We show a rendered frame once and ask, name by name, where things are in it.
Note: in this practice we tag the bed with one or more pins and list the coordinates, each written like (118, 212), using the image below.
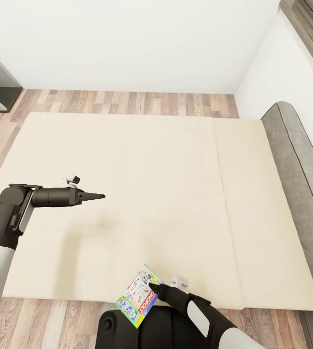
(225, 203)

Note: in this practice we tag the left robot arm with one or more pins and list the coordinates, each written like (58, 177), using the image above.
(16, 207)

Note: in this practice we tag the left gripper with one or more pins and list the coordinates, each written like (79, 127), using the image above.
(67, 197)

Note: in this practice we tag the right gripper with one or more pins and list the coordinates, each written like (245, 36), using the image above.
(167, 294)

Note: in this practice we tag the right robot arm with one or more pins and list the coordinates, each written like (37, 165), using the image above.
(217, 330)

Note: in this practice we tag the board game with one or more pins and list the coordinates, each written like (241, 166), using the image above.
(138, 298)

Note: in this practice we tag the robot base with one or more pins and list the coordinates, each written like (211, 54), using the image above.
(162, 328)

